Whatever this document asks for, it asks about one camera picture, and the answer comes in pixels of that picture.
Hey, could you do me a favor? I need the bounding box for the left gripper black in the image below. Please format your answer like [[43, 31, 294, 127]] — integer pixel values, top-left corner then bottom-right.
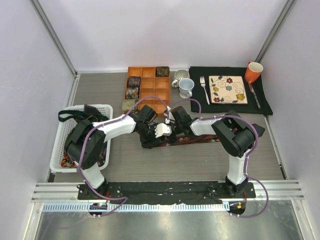
[[137, 123, 162, 149]]

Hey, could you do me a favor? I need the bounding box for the dark red patterned tie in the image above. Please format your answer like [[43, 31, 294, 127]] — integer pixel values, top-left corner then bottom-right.
[[158, 118, 265, 147]]

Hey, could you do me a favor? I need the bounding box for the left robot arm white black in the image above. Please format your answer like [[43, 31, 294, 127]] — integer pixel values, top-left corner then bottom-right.
[[64, 105, 160, 200]]

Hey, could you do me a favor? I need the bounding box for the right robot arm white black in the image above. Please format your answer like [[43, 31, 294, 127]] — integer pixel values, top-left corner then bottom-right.
[[169, 106, 259, 198]]

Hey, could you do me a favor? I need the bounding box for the pile of patterned ties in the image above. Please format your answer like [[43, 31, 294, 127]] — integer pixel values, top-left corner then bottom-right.
[[58, 104, 109, 168]]

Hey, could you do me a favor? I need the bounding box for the pale blue mug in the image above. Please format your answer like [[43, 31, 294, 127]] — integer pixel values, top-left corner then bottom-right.
[[178, 78, 195, 99]]

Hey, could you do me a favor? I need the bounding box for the rolled olive green tie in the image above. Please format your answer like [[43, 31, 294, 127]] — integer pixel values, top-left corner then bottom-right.
[[122, 99, 138, 114]]

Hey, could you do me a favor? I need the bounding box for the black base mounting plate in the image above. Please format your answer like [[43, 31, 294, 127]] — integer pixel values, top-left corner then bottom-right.
[[77, 180, 257, 205]]

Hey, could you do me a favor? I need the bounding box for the silver fork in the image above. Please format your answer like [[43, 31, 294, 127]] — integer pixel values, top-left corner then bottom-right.
[[199, 76, 211, 105]]

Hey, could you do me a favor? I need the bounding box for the grey ribbed mug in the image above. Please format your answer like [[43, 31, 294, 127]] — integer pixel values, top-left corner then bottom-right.
[[171, 69, 190, 88]]

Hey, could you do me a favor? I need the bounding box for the rolled brown patterned tie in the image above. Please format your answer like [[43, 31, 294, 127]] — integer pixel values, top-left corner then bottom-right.
[[125, 87, 140, 100]]

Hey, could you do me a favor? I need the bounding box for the orange compartment tray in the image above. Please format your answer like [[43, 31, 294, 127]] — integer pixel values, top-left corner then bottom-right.
[[124, 66, 171, 118]]

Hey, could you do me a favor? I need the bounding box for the floral square plate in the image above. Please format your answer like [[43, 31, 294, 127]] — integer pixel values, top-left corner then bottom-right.
[[208, 75, 248, 105]]

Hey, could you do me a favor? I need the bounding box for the rolled dark tie top right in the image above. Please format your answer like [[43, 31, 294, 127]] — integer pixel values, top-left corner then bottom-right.
[[155, 66, 170, 78]]

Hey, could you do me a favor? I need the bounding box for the rolled purple patterned tie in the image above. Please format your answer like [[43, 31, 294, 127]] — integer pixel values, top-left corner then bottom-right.
[[127, 76, 141, 88]]

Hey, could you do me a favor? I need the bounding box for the white plastic basket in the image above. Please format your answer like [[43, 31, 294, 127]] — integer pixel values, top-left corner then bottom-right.
[[50, 104, 114, 173]]

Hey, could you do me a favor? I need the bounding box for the orange mug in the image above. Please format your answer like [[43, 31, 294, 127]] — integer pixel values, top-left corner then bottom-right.
[[244, 61, 264, 84]]

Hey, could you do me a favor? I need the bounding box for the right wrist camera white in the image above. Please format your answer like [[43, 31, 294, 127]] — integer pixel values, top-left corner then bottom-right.
[[163, 106, 174, 120]]

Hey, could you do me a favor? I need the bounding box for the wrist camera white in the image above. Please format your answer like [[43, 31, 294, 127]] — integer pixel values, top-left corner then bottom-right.
[[163, 106, 174, 120], [154, 118, 173, 138]]

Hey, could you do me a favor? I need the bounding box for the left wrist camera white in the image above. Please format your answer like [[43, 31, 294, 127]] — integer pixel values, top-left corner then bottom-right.
[[154, 118, 173, 138]]

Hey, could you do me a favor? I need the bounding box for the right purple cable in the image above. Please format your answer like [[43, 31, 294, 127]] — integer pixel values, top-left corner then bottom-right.
[[163, 98, 270, 221]]

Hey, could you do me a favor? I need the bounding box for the purple cable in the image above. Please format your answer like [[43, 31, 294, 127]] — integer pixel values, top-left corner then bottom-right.
[[163, 98, 270, 221], [76, 95, 172, 221]]

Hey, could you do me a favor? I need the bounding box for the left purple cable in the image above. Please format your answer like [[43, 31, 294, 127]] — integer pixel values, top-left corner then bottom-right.
[[76, 95, 172, 221]]

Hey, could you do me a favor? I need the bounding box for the dark green tie strap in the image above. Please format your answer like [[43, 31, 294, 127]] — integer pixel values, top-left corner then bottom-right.
[[58, 109, 101, 123]]

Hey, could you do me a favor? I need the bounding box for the patterned handle knife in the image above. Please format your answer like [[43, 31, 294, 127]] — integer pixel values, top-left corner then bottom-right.
[[248, 83, 261, 109]]

